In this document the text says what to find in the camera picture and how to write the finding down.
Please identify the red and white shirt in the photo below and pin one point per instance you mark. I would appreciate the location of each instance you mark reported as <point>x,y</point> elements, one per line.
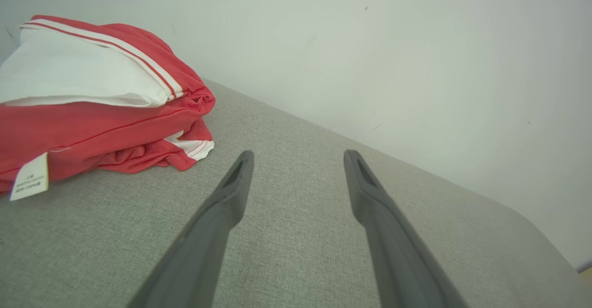
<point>138,157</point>

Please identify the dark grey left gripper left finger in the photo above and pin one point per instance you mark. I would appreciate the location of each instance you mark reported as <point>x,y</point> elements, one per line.
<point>203,243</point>

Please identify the red jersey with white panels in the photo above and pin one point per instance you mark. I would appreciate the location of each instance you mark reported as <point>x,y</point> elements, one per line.
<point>69,67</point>

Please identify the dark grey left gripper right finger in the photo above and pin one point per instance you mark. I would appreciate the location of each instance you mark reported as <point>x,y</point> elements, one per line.
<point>397,252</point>

